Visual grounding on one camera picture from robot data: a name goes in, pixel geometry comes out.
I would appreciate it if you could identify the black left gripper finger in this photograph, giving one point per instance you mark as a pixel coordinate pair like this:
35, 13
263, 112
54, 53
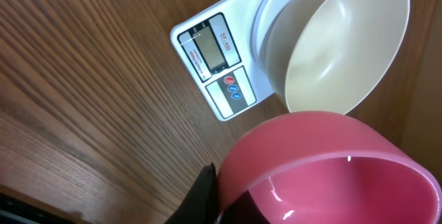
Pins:
200, 205

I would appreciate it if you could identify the pink scoop blue handle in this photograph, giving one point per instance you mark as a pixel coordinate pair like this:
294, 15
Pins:
323, 167

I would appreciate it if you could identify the white digital kitchen scale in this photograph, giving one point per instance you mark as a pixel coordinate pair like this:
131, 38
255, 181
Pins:
222, 48

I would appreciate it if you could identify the white bowl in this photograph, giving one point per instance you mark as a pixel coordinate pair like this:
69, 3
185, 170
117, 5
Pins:
328, 55

